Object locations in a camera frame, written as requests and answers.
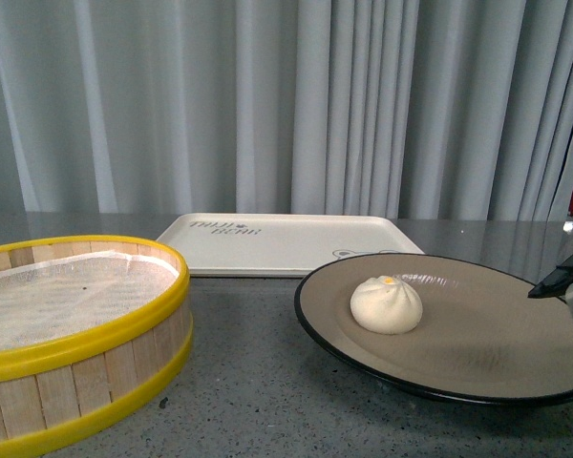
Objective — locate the beige plate black rim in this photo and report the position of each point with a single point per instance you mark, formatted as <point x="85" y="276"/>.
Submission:
<point x="481" y="339"/>

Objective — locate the white steamed bun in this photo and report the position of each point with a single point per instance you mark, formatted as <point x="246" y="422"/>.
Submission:
<point x="386" y="305"/>

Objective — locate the white bear serving tray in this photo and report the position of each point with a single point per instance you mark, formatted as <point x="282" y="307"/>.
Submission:
<point x="268" y="245"/>

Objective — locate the grey pleated curtain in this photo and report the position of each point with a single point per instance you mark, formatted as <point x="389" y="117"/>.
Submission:
<point x="396" y="109"/>

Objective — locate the white steamer liner cloth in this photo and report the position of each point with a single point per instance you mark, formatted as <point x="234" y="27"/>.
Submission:
<point x="53" y="299"/>

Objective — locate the yellow rimmed bamboo steamer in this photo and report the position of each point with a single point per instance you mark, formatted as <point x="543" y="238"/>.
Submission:
<point x="55" y="393"/>

